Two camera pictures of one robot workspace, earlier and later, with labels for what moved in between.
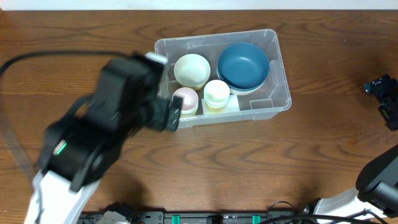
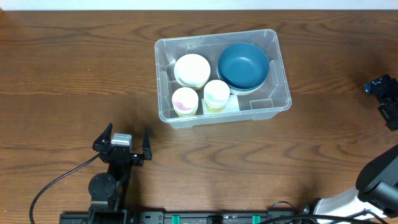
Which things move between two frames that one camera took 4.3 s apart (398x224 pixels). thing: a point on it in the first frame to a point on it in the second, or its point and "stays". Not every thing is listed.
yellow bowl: [194, 88] stays
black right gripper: [384, 98] stays
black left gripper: [160, 112] to [123, 156]
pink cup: [190, 98] stays
